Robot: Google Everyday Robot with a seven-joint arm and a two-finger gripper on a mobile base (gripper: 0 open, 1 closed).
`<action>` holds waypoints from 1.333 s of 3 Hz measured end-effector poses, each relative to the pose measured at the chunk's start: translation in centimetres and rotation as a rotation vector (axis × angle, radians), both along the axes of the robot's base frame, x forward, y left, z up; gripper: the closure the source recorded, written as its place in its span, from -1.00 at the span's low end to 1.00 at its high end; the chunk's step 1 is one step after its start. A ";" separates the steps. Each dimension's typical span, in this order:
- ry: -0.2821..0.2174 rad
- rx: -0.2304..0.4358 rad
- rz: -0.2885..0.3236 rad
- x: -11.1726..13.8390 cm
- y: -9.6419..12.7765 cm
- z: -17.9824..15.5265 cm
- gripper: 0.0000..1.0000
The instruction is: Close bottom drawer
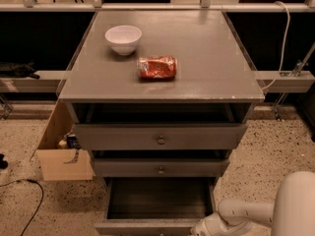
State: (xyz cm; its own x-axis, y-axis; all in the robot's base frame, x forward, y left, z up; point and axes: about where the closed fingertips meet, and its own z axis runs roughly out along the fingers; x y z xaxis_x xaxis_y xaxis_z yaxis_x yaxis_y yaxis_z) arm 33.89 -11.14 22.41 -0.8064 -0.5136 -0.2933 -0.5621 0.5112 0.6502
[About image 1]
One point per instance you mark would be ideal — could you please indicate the wooden side box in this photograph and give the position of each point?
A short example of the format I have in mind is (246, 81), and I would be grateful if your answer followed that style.
(57, 161)

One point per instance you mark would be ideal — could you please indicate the grey drawer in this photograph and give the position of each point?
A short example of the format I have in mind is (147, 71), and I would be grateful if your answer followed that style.
(155, 206)
(159, 137)
(159, 163)

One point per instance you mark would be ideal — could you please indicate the metal frame rail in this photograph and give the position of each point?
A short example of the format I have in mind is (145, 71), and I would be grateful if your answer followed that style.
(75, 7)

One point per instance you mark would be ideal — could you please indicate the grey bottom drawer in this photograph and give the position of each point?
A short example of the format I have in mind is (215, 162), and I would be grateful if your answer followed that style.
(155, 206)

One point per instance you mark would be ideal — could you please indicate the grey middle drawer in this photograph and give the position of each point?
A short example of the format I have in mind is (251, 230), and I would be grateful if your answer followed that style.
(159, 163)

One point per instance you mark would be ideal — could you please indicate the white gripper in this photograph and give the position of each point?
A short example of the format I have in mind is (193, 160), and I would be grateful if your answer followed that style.
(207, 226)

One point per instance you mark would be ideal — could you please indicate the crushed orange soda can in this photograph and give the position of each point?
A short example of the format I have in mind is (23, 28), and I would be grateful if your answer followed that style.
(157, 68)

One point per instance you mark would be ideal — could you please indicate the white bowl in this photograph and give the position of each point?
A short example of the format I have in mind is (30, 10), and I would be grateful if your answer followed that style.
(123, 40)

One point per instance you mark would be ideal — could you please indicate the grey drawer cabinet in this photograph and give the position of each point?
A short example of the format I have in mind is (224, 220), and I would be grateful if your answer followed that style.
(213, 84)

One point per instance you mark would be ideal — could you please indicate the black object on shelf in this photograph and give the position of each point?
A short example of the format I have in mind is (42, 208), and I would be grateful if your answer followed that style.
(17, 70)

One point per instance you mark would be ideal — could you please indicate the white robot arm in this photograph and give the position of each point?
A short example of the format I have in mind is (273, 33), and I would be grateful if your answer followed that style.
(291, 214)

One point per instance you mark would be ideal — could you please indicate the grey top drawer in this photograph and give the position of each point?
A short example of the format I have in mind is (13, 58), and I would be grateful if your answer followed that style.
(159, 137)

